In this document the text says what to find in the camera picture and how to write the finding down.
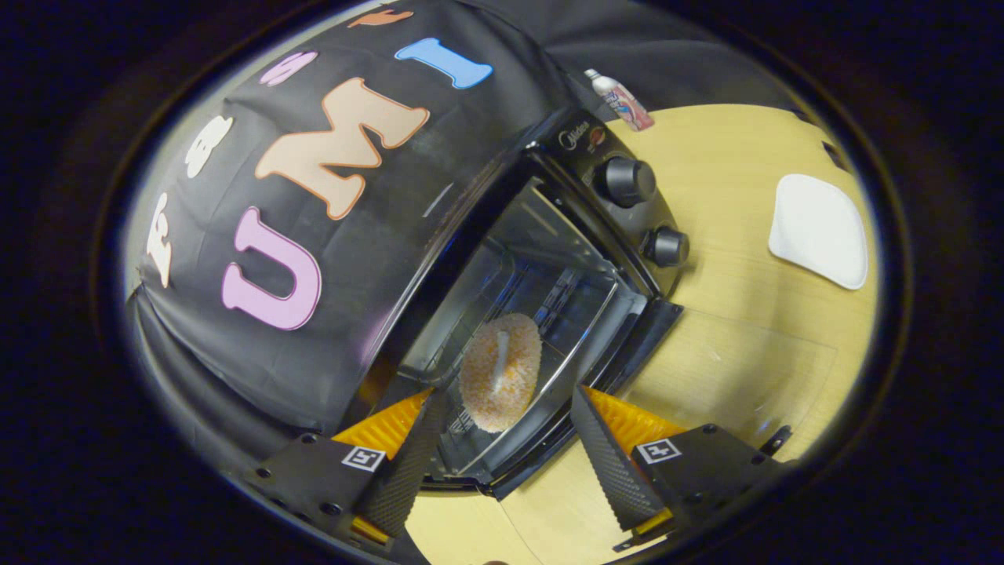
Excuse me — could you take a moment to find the black toaster oven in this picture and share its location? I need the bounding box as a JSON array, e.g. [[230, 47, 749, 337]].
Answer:
[[357, 106, 837, 500]]

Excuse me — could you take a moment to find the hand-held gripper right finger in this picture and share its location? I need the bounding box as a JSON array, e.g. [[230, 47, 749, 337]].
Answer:
[[569, 384, 789, 550]]

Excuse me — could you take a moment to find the round breaded patty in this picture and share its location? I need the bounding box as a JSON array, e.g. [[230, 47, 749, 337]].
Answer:
[[459, 312, 544, 434]]

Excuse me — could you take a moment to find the white square plate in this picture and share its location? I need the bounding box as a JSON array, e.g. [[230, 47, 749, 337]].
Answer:
[[767, 173, 870, 291]]

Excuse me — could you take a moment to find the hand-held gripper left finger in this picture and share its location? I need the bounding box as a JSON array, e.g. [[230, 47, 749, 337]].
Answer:
[[243, 388, 449, 546]]

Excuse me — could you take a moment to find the white bottle with colourful label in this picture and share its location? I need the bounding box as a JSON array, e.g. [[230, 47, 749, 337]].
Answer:
[[584, 68, 656, 132]]

